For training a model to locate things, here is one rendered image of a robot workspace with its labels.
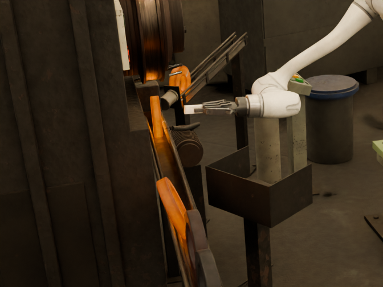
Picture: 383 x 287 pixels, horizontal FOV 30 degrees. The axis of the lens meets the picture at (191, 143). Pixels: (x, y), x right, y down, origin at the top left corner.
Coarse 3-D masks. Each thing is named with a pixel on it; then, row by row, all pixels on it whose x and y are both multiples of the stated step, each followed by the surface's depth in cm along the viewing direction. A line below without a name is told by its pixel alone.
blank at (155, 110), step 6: (150, 96) 267; (156, 96) 266; (150, 102) 263; (156, 102) 262; (156, 108) 261; (156, 114) 260; (156, 120) 261; (156, 126) 261; (156, 132) 263; (162, 132) 264
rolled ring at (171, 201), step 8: (160, 184) 200; (168, 184) 199; (160, 192) 197; (168, 192) 196; (176, 192) 209; (168, 200) 195; (176, 200) 210; (168, 208) 195; (176, 208) 195; (184, 208) 210; (176, 216) 195; (176, 224) 196; (184, 232) 198
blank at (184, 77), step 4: (176, 68) 311; (180, 68) 311; (184, 68) 315; (172, 72) 310; (184, 72) 315; (188, 72) 318; (172, 76) 309; (176, 76) 309; (180, 76) 312; (184, 76) 316; (188, 76) 319; (172, 80) 309; (176, 80) 309; (180, 80) 319; (184, 80) 318; (188, 80) 319; (172, 84) 309; (176, 84) 309; (180, 84) 319; (184, 84) 318; (188, 84) 320; (180, 88) 313; (184, 88) 318; (180, 92) 313
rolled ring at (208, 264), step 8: (200, 256) 166; (208, 256) 166; (200, 264) 167; (208, 264) 164; (200, 272) 175; (208, 272) 163; (216, 272) 163; (200, 280) 176; (208, 280) 162; (216, 280) 162
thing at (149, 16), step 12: (144, 0) 232; (156, 0) 231; (144, 12) 232; (156, 12) 232; (144, 24) 232; (156, 24) 233; (144, 36) 234; (156, 36) 234; (156, 48) 237; (156, 60) 240; (156, 72) 246
